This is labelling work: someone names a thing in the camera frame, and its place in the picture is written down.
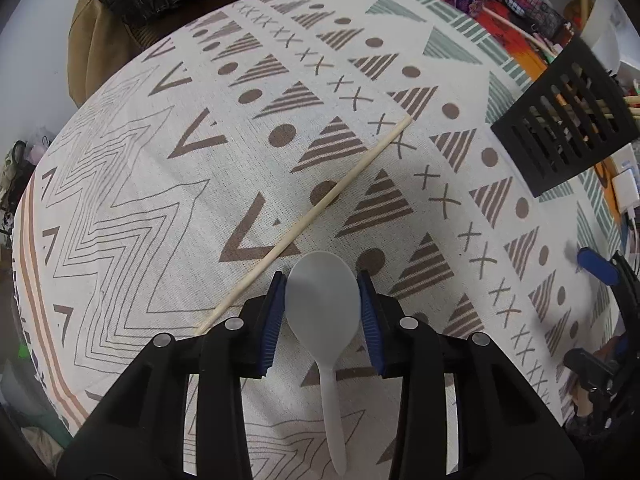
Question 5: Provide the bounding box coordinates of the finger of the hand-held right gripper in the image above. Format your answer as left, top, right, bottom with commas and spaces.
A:
576, 246, 640, 311
562, 347, 622, 395

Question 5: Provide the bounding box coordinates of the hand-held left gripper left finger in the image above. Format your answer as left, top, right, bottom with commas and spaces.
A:
57, 270, 287, 480

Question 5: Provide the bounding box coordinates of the white rice spoon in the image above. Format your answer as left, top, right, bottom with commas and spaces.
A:
284, 251, 362, 477

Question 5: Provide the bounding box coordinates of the bunch of wooden chopsticks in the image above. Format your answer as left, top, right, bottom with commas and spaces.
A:
527, 0, 640, 123

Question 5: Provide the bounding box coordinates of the brown chair with black cloth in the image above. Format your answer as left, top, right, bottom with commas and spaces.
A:
67, 0, 336, 108

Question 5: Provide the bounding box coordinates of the tall white box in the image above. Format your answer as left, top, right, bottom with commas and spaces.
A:
587, 0, 633, 68

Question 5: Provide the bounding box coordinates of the patterned white tablecloth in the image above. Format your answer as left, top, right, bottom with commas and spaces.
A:
10, 0, 626, 480

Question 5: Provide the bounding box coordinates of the black slotted utensil basket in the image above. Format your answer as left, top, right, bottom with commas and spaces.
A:
491, 35, 640, 198

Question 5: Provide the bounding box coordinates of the black shoe rack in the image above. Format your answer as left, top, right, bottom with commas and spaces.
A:
0, 130, 58, 233

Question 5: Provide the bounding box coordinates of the white power adapter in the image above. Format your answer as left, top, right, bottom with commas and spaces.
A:
612, 157, 640, 216

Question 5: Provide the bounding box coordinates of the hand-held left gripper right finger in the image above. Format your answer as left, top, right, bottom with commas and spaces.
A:
356, 269, 586, 480

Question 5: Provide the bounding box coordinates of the wooden chopstick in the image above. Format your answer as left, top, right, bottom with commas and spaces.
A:
192, 114, 415, 337

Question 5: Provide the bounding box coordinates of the white cable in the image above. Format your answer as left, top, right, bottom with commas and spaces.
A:
482, 5, 551, 53

